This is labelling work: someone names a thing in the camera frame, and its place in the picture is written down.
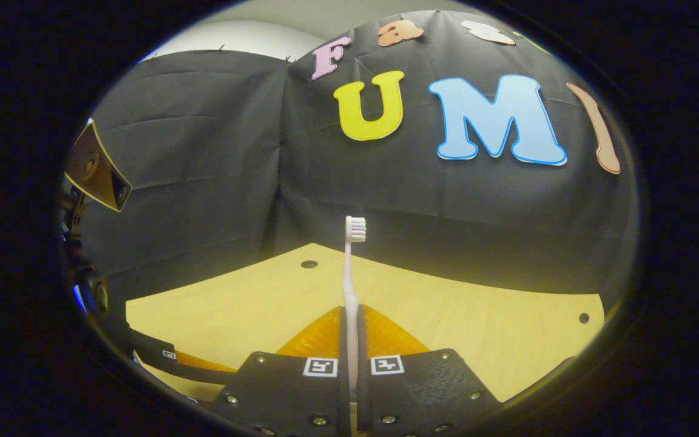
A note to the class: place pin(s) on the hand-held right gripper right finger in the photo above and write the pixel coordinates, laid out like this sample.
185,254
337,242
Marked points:
363,388

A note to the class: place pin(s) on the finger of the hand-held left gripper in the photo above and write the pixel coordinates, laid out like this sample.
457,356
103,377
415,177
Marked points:
149,346

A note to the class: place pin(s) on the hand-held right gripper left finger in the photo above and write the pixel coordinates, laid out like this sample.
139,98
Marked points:
342,388

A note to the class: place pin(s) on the white toothbrush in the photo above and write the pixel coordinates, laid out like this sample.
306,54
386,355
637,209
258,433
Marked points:
349,285

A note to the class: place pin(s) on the black backdrop cloth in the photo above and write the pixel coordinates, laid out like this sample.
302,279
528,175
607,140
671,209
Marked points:
216,170

